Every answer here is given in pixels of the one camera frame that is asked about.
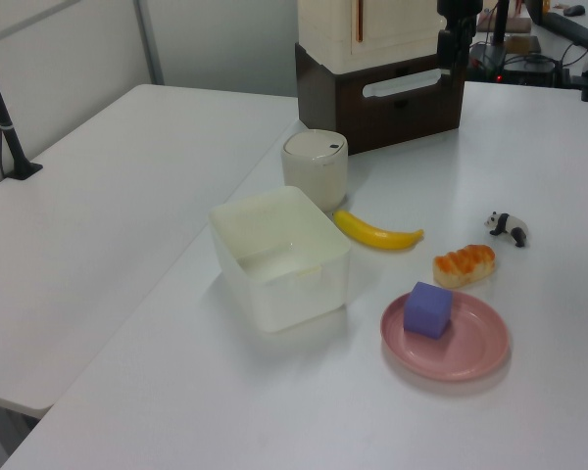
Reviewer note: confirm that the purple cube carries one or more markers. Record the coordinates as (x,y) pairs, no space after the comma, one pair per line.
(427,311)

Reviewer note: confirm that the black camera stand pole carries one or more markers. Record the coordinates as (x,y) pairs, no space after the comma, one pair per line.
(5,127)

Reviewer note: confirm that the toy bread loaf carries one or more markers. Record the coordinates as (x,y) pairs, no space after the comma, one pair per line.
(463,264)

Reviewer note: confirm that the small beige trash can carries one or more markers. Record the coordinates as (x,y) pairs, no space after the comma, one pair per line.
(316,176)

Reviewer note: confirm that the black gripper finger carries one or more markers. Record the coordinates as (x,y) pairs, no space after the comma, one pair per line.
(464,39)
(445,49)

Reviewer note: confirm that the brown drawer box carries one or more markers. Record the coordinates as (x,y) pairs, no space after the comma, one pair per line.
(397,112)

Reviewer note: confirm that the black computer mouse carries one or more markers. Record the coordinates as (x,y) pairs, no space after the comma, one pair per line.
(574,9)

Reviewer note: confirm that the yellow toy banana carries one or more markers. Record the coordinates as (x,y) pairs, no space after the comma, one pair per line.
(372,235)

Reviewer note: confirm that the black Franka gripper body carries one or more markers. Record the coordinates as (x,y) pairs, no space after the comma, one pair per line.
(458,6)

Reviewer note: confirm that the panda toy figure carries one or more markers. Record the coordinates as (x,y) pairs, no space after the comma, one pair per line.
(509,226)

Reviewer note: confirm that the cream toy cabinet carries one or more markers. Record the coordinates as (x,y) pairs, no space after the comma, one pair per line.
(387,29)

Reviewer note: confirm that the black monitor stand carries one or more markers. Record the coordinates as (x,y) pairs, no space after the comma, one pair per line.
(500,24)

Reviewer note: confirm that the black electronics box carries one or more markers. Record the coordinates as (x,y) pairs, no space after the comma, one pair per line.
(526,71)

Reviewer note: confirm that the white plastic bin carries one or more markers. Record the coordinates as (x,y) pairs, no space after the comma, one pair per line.
(294,298)

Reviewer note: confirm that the pink plate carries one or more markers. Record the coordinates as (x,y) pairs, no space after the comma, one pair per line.
(475,347)

